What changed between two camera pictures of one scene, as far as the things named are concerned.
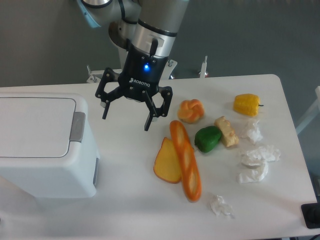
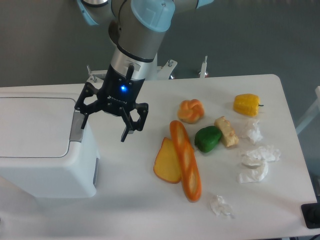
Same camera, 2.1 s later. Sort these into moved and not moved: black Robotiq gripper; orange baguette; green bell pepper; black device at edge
Moved: black Robotiq gripper
Not moved: orange baguette; green bell pepper; black device at edge
